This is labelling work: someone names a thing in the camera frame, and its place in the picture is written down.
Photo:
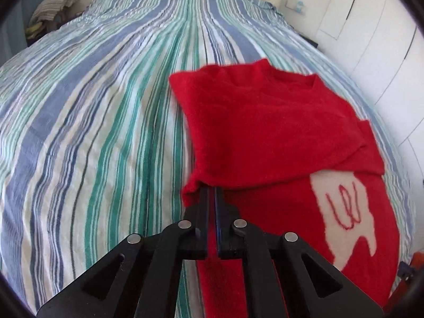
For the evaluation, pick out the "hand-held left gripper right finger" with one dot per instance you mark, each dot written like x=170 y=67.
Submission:
x=227 y=225

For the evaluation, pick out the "dark nightstand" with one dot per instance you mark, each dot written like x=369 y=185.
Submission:
x=313 y=43

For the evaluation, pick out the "orange fleece garment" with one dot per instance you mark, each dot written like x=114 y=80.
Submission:
x=418 y=265

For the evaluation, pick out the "pile of clothes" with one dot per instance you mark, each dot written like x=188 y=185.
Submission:
x=53 y=5

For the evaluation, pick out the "red sweater with cream print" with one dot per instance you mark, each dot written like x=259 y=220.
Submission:
x=265 y=132

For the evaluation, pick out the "striped bed cover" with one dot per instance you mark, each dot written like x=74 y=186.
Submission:
x=99 y=122

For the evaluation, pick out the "white wardrobe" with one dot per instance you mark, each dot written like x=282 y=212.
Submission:
x=364 y=23

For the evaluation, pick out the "wall socket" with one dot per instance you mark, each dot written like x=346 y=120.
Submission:
x=296 y=6

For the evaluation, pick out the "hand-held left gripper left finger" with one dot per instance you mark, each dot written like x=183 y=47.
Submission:
x=202 y=212

